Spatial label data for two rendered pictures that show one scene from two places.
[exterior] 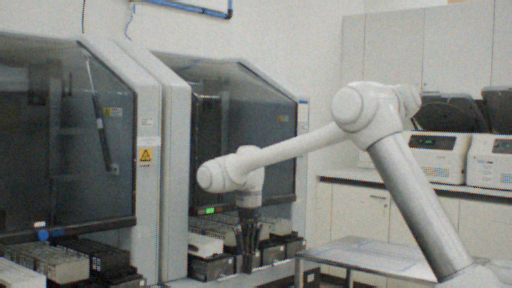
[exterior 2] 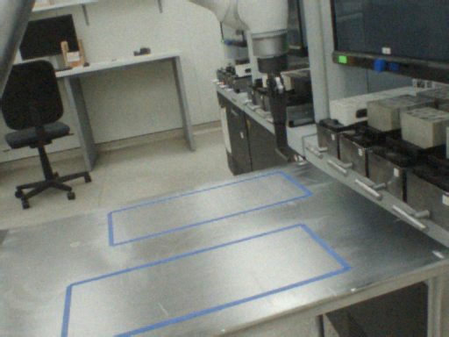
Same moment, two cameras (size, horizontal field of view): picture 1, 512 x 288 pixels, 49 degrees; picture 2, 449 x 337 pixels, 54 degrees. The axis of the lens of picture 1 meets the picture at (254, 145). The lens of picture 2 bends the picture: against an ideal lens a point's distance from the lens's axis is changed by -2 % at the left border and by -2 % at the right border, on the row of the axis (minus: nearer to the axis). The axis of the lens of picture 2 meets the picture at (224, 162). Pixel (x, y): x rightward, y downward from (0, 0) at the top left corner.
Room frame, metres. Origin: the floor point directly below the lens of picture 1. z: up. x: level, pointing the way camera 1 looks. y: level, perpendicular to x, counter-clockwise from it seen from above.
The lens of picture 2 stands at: (2.56, -0.95, 1.13)
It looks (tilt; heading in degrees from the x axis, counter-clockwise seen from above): 18 degrees down; 130
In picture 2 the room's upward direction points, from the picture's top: 9 degrees counter-clockwise
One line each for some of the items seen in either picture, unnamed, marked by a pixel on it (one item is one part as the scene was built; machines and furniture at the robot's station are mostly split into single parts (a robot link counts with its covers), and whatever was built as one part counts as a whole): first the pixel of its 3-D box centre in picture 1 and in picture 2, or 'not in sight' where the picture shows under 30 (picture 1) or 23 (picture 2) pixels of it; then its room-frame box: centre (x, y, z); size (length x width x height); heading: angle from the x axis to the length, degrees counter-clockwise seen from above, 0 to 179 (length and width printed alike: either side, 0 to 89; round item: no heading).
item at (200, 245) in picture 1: (187, 243); (387, 105); (2.14, 0.25, 0.83); 0.30 x 0.10 x 0.06; 48
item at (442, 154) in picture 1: (441, 137); not in sight; (4.16, -1.39, 1.22); 0.62 x 0.56 x 0.64; 136
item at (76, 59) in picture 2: not in sight; (74, 53); (-1.19, 1.55, 1.02); 0.22 x 0.17 x 0.24; 138
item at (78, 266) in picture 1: (70, 271); (288, 82); (1.66, 0.54, 0.85); 0.12 x 0.02 x 0.06; 139
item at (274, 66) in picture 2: (248, 219); (274, 74); (1.94, 0.01, 0.97); 0.08 x 0.07 x 0.09; 134
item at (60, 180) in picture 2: not in sight; (39, 130); (-0.70, 0.75, 0.52); 0.64 x 0.60 x 1.05; 158
